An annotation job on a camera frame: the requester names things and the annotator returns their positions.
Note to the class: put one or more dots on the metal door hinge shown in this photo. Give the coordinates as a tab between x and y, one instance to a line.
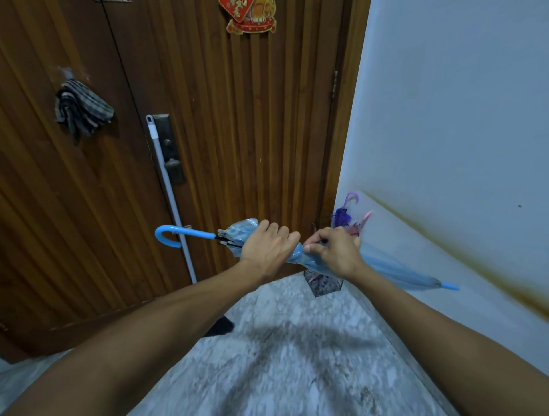
335	85

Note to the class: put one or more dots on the person's left fingers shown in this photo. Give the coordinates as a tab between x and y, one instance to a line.
278	233

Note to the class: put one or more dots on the person's right forearm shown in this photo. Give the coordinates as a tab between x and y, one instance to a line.
450	355

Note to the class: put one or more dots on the person's left forearm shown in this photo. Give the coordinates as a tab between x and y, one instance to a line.
141	343

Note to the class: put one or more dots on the grey striped cloth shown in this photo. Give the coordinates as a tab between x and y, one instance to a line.
81	109

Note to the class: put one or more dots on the patterned umbrella stand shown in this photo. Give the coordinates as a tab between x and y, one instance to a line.
321	283

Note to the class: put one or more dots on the light blue umbrella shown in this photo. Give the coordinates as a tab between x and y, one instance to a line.
388	266

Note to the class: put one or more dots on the purple umbrella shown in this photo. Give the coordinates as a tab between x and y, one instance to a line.
342	216

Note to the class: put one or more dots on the dark metal door lock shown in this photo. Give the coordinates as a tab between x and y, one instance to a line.
172	150

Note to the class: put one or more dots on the red and gold door decoration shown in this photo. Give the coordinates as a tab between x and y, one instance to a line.
251	15

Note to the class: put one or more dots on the person's right thumb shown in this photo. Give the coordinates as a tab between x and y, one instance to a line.
315	248

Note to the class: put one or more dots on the brown wooden side panel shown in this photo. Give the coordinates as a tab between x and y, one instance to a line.
51	214

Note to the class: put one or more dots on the pink umbrella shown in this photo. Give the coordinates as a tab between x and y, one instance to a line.
358	226

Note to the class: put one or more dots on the person's right hand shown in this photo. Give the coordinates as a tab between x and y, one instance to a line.
343	255

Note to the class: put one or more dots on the brown wooden door frame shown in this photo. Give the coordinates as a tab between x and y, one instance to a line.
343	128

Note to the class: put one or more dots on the brown wooden door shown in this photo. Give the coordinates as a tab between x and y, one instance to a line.
257	128

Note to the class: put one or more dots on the person's left hand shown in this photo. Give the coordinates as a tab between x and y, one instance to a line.
266	253

